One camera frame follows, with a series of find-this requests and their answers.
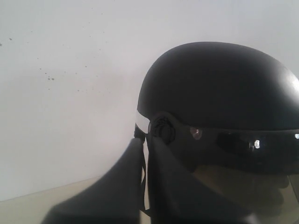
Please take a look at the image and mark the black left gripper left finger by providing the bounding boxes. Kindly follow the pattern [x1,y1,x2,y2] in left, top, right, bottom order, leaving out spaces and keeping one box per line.
[42,138,144,224]

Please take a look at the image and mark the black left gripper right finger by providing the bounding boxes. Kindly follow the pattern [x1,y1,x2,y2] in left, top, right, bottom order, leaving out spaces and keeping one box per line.
[148,137,257,224]

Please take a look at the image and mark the black helmet with tinted visor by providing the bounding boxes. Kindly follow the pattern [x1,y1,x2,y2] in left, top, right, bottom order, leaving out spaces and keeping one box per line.
[133,42,299,224]

